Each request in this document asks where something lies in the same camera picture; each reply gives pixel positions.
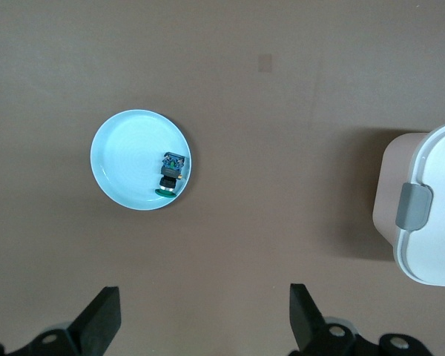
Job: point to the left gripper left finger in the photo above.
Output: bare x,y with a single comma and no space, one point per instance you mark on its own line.
96,326

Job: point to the green push-button switch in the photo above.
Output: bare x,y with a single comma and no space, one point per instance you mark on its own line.
170,172

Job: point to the white lidded box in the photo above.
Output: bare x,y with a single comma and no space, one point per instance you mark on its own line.
441,222

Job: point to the light blue plate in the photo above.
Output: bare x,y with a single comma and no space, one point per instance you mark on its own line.
126,155

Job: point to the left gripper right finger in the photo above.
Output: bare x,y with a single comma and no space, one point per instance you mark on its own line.
308,322

